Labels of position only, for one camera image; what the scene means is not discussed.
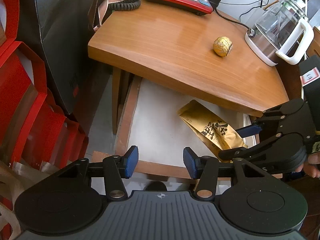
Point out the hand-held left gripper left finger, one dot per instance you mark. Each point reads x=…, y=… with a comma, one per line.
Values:
x=132, y=161

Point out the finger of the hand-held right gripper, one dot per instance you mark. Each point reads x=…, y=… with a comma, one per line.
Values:
x=275, y=152
x=250, y=130

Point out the row of red gift bags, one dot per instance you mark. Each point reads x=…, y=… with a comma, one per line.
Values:
x=22, y=105

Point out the gold foil ball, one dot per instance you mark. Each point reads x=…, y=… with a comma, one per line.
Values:
x=222, y=46

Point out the large wooden drawer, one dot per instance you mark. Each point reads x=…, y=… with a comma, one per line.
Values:
x=130, y=120

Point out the glass electric kettle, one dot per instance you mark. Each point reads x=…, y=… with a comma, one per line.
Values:
x=275, y=35

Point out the person's right hand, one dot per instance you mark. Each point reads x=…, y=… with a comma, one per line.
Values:
x=312, y=166

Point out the person's black shoe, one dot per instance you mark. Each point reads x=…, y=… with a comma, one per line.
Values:
x=156, y=186

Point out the white drawer liner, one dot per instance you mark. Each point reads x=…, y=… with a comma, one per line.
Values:
x=160, y=125

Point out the wooden nightstand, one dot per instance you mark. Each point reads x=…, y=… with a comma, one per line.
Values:
x=162, y=50

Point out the gold tea packet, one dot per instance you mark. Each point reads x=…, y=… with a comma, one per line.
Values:
x=210, y=127

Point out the black gift bag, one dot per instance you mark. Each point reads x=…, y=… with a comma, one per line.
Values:
x=57, y=42

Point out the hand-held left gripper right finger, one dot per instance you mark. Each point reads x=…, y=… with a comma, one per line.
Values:
x=189, y=163

